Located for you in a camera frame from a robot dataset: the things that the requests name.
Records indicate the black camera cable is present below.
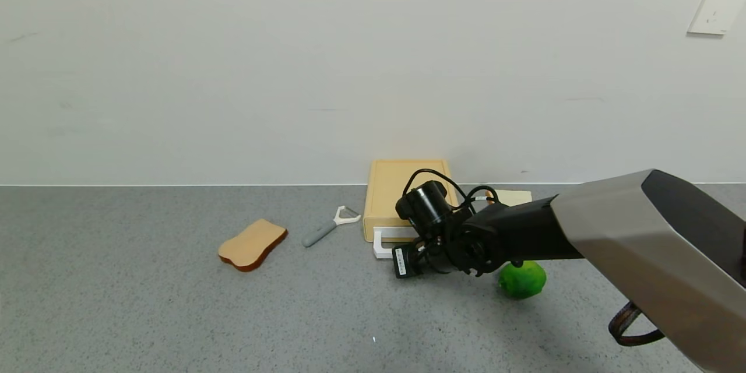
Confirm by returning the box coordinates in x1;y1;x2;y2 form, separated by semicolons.
402;168;468;200

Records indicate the brown looped arm cable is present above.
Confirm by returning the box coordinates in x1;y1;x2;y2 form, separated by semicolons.
607;301;666;347

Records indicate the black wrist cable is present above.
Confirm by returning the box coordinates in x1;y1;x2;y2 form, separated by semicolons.
466;185;499;206

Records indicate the grey handled white peeler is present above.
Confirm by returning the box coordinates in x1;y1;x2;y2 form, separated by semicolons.
301;205;362;248

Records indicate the brown toast slice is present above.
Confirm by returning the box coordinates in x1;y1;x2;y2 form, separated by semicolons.
218;219;288;272

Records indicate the green lime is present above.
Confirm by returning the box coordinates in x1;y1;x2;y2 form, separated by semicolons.
498;261;547;300

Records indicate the white bread slice orange crust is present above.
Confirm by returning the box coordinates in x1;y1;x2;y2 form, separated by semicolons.
488;189;533;208

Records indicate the yellow drawer cabinet case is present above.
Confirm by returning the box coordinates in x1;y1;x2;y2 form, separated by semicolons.
363;159;461;243

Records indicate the white wall socket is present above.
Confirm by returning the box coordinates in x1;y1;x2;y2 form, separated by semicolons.
687;0;746;36

